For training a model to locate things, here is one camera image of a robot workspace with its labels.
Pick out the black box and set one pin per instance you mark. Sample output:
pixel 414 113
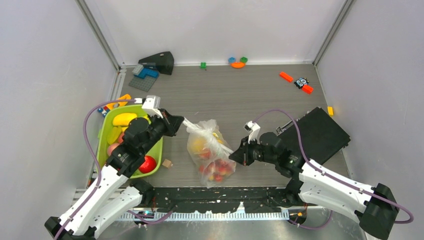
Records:
pixel 320 135

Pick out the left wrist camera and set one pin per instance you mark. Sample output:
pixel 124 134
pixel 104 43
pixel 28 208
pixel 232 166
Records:
pixel 151 105

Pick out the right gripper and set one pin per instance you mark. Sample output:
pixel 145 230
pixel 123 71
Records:
pixel 242 155

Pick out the orange yellow toy tool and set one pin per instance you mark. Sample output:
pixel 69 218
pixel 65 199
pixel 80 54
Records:
pixel 104 110

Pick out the grey toy baseplate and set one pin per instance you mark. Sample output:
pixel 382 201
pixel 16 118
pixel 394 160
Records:
pixel 143 84

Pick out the small wooden cube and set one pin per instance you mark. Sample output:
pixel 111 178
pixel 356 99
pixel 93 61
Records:
pixel 167 163

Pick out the yellow fake starfruit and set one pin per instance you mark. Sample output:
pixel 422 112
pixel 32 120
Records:
pixel 113 135

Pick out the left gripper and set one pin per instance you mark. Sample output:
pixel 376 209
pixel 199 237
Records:
pixel 171 122

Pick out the green plastic tray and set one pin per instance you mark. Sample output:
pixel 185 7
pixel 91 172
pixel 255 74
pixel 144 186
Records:
pixel 155 152

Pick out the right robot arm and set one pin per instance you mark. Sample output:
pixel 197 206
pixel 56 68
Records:
pixel 312 183

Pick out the orange toy bar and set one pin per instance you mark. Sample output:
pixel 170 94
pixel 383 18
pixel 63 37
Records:
pixel 286 76

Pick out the red toy brick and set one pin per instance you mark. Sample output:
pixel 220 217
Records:
pixel 307 89

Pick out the yellow toy block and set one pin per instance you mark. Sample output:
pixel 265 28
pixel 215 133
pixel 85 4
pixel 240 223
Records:
pixel 330 111

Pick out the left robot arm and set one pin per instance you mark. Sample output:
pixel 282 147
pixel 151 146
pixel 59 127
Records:
pixel 93 213

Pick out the grey small toy brick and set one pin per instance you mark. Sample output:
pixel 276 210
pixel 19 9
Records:
pixel 137 69

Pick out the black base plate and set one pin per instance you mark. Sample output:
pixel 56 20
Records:
pixel 219 200

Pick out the red fake lychee bunch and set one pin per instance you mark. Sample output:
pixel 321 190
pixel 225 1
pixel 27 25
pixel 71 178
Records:
pixel 214 169

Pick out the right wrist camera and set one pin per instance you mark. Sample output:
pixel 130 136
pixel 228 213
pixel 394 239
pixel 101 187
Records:
pixel 253 129

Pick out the red fake apple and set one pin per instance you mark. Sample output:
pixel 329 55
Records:
pixel 148 166

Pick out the black wedge block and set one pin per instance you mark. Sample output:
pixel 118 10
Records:
pixel 162 62

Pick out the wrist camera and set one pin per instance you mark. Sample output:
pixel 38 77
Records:
pixel 151 105
pixel 253 129

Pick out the clear printed plastic bag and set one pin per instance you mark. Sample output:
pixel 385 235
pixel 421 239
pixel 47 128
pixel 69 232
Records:
pixel 210 130

